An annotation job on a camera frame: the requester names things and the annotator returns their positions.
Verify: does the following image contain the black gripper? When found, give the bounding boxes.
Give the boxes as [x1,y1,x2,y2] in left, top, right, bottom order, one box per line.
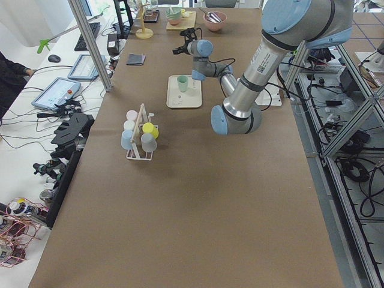
[172,28,198,55]

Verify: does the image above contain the mint green cup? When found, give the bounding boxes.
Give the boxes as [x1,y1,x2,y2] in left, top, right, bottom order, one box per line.
[176,75,188,92]

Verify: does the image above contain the cream rabbit tray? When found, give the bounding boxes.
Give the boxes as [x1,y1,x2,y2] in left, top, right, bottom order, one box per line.
[166,75,202,109]

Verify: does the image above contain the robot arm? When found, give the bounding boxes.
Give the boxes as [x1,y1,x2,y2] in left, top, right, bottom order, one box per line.
[173,0,354,135]

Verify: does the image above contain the pink cup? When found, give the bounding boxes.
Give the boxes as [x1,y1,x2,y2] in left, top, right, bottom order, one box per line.
[126,110,139,121]

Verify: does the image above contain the yellow cup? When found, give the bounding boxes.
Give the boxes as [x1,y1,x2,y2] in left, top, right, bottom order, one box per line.
[142,122,159,139]

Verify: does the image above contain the cream white cup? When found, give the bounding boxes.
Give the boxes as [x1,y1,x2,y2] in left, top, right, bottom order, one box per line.
[123,120,136,131]

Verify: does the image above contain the grey cup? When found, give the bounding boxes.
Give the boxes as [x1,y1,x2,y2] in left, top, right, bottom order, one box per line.
[141,133,157,153]

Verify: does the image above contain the light blue cup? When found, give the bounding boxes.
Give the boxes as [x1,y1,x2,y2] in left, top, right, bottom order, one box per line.
[121,130,133,150]

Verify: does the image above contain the wooden cutting board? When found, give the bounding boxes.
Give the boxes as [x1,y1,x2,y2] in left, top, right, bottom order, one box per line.
[166,11,197,31]

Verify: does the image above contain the wooden mug tree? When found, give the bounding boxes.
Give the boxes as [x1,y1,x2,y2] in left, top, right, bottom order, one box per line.
[135,1,154,40]

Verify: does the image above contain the stacked mint bowls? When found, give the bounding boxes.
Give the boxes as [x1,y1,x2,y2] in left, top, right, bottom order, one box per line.
[166,7,182,25]

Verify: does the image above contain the folded grey cloth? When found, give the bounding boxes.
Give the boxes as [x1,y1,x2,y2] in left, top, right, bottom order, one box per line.
[126,53,146,66]

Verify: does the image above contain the pink ice bowl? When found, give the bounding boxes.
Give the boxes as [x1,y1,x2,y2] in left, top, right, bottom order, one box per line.
[203,11,227,32]

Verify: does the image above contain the metal ice scoop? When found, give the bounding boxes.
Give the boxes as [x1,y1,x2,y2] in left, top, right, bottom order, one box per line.
[199,7,222,23]

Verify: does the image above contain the teach pendant tablet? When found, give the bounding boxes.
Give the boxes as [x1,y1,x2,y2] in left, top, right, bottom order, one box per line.
[31,77,81,110]
[67,54,98,81]

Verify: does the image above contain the black keyboard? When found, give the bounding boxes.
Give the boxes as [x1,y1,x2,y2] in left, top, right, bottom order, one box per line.
[74,22,101,52]

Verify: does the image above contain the black computer mouse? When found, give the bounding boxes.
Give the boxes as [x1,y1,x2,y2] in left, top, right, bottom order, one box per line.
[47,55,61,63]

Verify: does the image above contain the white wire cup rack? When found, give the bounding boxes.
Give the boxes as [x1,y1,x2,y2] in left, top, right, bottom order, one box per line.
[125,103,154,161]

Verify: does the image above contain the aluminium frame post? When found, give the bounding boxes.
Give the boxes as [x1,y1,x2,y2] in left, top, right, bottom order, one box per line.
[68,0,112,92]

